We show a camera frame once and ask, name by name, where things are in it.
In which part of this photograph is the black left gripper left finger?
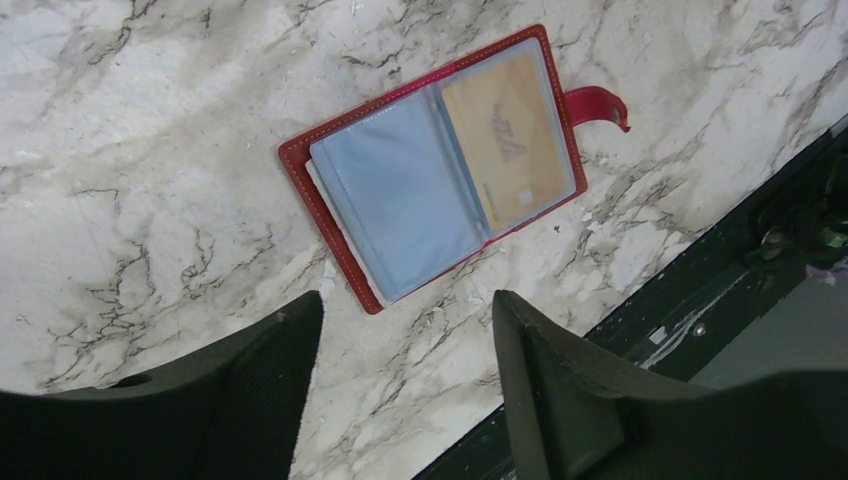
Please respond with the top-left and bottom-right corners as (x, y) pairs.
(1, 291), (324, 479)

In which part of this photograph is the red leather card holder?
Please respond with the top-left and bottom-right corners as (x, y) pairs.
(278, 24), (629, 314)

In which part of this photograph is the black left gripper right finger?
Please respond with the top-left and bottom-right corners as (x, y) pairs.
(492, 290), (847, 479)

